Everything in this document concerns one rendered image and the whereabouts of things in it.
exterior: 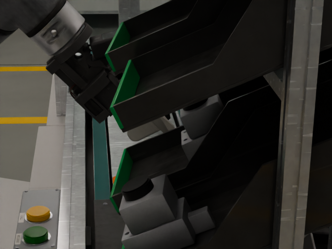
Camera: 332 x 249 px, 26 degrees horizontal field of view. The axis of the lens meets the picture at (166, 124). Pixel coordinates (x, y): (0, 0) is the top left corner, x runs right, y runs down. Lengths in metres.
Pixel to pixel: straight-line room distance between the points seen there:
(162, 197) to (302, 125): 0.17
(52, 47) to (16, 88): 3.86
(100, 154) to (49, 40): 0.54
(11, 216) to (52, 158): 0.28
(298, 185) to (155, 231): 0.16
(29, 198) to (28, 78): 3.75
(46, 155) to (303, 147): 1.23
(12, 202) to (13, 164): 2.22
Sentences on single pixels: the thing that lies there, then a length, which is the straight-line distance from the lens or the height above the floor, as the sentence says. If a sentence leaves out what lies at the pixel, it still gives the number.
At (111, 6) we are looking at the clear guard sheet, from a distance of 2.40.
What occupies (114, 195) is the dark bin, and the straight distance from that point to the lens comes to 0.78.
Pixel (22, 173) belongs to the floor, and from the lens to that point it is 3.66.
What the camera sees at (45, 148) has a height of 0.86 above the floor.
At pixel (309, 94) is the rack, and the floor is 1.39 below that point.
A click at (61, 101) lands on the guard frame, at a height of 0.90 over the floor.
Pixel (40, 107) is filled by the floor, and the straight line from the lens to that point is 4.49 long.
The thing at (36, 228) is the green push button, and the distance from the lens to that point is 1.21.
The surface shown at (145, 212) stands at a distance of 0.66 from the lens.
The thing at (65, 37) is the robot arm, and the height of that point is 1.31.
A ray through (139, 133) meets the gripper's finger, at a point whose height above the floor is 1.16.
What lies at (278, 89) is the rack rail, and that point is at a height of 1.38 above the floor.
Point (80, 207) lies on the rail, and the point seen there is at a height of 0.96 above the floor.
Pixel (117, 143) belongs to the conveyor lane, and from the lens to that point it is 1.64.
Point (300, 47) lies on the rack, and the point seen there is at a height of 1.43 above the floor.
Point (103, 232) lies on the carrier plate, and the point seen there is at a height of 0.97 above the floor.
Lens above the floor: 1.57
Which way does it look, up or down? 22 degrees down
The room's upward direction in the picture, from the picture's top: straight up
